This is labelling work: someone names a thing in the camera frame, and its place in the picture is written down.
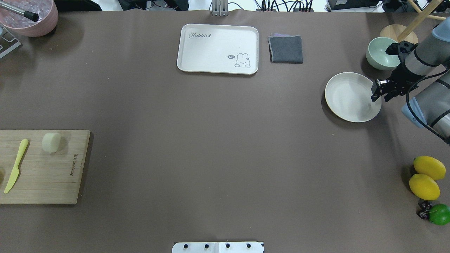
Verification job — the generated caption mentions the yellow plastic knife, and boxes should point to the yellow plastic knife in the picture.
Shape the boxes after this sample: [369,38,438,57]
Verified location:
[4,139,29,194]

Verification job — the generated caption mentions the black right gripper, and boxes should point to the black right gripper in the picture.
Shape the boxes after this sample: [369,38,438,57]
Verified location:
[371,65,418,102]

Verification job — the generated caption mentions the yellow lemon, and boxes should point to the yellow lemon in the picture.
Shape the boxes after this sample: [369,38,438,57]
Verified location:
[413,156,446,180]
[409,174,441,201]

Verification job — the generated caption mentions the pink bowl of ice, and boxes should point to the pink bowl of ice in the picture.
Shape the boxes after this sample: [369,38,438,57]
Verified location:
[0,0,58,37]

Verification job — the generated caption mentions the white bun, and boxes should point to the white bun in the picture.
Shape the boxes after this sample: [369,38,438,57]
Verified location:
[41,132,62,153]

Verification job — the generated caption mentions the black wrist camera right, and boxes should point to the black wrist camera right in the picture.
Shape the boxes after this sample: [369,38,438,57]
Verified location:
[385,41,419,64]

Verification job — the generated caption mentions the aluminium frame post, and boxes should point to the aluminium frame post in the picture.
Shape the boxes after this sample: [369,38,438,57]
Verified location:
[211,0,229,17]

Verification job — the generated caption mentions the white cup rack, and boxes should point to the white cup rack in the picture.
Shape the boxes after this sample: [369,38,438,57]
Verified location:
[0,25,21,59]

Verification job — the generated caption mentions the wooden cutting board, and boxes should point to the wooden cutting board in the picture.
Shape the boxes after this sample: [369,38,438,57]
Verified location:
[0,130,91,205]

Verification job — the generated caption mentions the dark cherries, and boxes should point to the dark cherries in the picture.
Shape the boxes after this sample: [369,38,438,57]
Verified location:
[417,200,433,220]

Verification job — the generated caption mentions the beige round plate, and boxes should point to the beige round plate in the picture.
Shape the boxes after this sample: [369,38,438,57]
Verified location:
[324,72,381,122]

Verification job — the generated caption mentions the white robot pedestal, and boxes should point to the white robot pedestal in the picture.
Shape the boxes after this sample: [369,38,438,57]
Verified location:
[172,241,265,253]

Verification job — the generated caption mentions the steel muddler black tip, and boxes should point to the steel muddler black tip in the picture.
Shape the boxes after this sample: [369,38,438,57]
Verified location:
[0,1,39,22]

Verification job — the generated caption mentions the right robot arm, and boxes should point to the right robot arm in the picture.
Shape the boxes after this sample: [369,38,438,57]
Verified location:
[371,18,450,144]

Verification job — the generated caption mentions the yellow lemon near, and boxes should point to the yellow lemon near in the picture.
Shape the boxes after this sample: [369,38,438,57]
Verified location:
[409,174,441,201]

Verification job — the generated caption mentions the white rabbit tray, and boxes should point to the white rabbit tray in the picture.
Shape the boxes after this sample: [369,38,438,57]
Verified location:
[176,24,259,75]

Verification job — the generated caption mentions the mint green bowl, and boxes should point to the mint green bowl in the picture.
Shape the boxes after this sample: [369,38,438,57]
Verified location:
[365,37,400,70]

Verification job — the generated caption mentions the grey folded cloth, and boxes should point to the grey folded cloth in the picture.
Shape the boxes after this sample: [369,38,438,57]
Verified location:
[268,33,304,64]

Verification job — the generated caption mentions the green lime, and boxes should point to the green lime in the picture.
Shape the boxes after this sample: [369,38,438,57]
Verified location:
[429,203,450,226]

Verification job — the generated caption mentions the yellow lemon far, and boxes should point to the yellow lemon far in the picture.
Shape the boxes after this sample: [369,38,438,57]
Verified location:
[413,156,446,180]

